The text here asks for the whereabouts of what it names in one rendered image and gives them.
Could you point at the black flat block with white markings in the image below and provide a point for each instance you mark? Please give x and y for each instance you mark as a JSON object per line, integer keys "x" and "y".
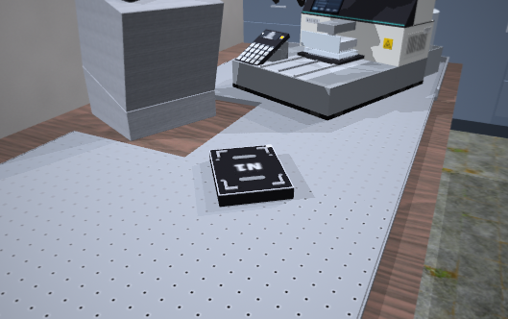
{"x": 247, "y": 175}

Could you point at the white multiwell plate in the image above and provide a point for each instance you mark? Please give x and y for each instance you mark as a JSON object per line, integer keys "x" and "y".
{"x": 330, "y": 55}

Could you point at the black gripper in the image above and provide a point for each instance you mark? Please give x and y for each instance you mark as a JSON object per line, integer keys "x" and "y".
{"x": 301, "y": 2}

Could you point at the translucent bottle with dark grey cap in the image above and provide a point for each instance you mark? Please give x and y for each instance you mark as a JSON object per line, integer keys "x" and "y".
{"x": 434, "y": 17}

